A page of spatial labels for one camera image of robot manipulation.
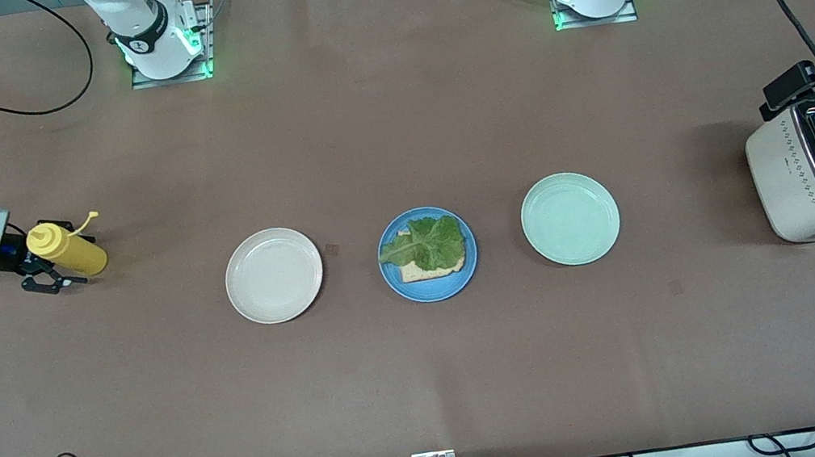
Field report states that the yellow squeeze bottle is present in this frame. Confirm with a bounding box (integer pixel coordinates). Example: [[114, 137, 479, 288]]
[[22, 209, 111, 286]]

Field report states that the toasted bread slice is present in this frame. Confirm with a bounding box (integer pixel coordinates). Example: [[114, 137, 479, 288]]
[[393, 220, 469, 285]]

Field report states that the light green round plate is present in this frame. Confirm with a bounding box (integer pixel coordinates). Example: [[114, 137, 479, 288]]
[[515, 164, 627, 274]]

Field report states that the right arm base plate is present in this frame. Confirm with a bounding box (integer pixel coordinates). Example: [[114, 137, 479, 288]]
[[119, 0, 225, 91]]

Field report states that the green lettuce leaf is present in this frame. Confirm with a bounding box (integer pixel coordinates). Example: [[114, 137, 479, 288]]
[[374, 211, 470, 279]]

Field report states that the blue round plate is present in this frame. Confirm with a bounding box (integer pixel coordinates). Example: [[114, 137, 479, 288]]
[[372, 200, 486, 311]]

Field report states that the beige round plate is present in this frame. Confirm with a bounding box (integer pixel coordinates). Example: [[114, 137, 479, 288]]
[[217, 221, 331, 331]]

